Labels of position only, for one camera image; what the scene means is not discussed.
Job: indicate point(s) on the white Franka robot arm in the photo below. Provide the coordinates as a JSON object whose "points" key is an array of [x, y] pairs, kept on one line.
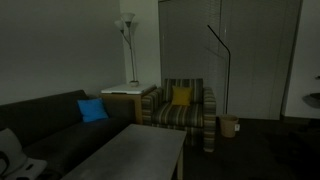
{"points": [[13, 153]]}

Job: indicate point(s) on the yellow cushion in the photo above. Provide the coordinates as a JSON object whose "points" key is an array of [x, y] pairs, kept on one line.
{"points": [[181, 96]]}

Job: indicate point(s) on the striped armchair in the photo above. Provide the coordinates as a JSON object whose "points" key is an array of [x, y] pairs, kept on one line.
{"points": [[180, 115]]}

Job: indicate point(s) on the wooden side table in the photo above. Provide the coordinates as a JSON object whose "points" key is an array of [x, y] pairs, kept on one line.
{"points": [[130, 103]]}

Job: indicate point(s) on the white flat board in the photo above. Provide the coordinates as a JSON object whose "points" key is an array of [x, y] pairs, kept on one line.
{"points": [[126, 89]]}

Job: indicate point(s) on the blue cushion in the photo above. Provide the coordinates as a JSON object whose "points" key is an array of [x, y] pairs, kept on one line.
{"points": [[92, 110]]}

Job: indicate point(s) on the thin black floor lamp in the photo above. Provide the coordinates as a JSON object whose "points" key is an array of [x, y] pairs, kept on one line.
{"points": [[228, 66]]}

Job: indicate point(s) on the beige wastebasket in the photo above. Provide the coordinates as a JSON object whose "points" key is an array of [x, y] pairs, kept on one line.
{"points": [[229, 126]]}

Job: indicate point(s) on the white three-shade lamp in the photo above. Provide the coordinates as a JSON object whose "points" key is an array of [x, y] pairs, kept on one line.
{"points": [[127, 18]]}

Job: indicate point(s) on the small white tag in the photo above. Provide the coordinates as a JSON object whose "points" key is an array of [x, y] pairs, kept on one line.
{"points": [[236, 127]]}

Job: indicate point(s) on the grey window blinds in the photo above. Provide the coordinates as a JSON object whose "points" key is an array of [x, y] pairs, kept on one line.
{"points": [[253, 60]]}

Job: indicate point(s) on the dark grey sofa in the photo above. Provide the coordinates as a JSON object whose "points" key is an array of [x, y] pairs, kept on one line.
{"points": [[50, 133]]}

